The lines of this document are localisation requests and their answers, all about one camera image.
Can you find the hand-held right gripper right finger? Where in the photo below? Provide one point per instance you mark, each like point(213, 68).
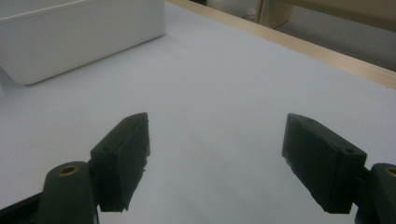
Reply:
point(323, 165)

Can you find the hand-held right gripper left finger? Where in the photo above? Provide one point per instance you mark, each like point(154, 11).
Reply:
point(121, 161)

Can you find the white plastic bin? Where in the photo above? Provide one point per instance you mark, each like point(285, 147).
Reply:
point(77, 37)

